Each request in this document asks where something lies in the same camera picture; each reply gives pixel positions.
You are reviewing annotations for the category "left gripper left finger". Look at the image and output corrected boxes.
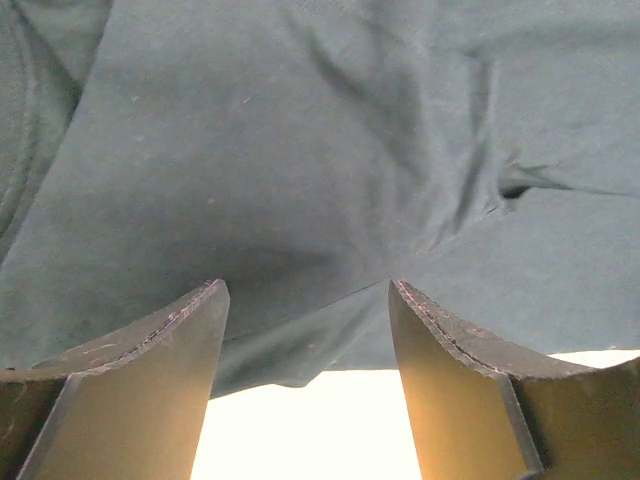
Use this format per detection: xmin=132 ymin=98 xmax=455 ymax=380
xmin=1 ymin=280 xmax=230 ymax=480

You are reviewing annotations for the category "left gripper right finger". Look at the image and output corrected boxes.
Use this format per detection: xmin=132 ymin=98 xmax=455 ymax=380
xmin=388 ymin=280 xmax=639 ymax=479

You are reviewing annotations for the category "black t-shirt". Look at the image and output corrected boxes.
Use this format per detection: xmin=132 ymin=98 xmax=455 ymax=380
xmin=1 ymin=1 xmax=639 ymax=396

